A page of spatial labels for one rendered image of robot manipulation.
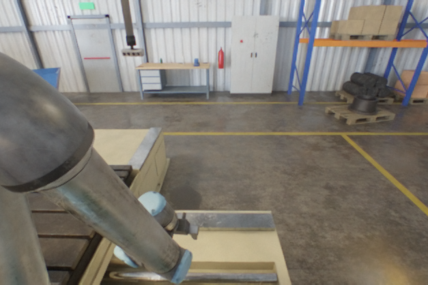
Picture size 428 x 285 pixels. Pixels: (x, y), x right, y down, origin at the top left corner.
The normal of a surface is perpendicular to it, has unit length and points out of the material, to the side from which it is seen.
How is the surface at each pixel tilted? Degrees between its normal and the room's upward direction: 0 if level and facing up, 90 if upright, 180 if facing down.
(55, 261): 0
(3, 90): 48
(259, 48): 90
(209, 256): 0
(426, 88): 90
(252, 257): 0
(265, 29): 90
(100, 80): 90
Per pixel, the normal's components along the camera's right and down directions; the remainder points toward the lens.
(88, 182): 0.85, 0.28
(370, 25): -0.01, 0.47
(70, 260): 0.00, -0.88
